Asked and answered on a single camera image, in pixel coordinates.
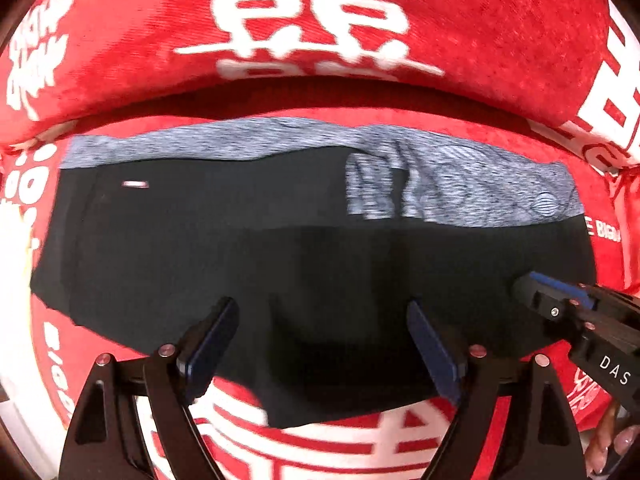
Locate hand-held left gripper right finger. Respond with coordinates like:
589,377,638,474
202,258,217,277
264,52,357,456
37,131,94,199
406,300,587,480

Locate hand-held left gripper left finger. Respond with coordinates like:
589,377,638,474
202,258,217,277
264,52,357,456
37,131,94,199
59,296,240,480

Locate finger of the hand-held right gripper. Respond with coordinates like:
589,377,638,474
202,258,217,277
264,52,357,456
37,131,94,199
581,285,640,312
514,272,599,341

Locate black pants with blue-grey stripes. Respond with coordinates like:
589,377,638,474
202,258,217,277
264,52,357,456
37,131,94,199
30,116,598,430

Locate person's right hand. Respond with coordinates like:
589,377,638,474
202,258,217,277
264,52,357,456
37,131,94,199
584,402,640,478

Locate cream cloth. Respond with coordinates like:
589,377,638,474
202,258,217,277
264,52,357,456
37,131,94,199
0,195,41,281

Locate red printed blanket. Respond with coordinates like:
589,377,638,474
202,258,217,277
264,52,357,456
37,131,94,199
0,0,640,480

